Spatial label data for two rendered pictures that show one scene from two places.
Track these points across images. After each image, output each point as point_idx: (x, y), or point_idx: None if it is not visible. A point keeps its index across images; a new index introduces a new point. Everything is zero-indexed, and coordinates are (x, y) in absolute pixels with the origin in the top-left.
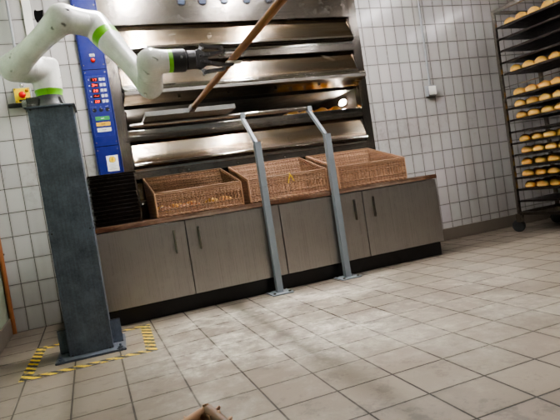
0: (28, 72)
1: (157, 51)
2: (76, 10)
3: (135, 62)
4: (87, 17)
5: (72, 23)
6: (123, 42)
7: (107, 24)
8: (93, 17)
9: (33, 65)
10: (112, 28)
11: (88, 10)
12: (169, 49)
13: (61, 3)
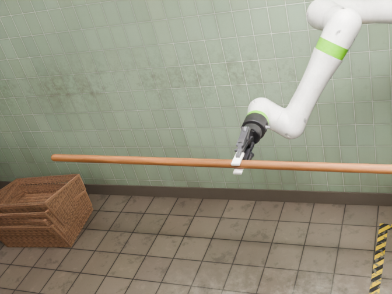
0: None
1: (248, 108)
2: (313, 14)
3: (291, 97)
4: (319, 23)
5: (312, 27)
6: (307, 68)
7: (319, 38)
8: (324, 24)
9: (388, 23)
10: (318, 45)
11: (327, 12)
12: (249, 113)
13: (310, 4)
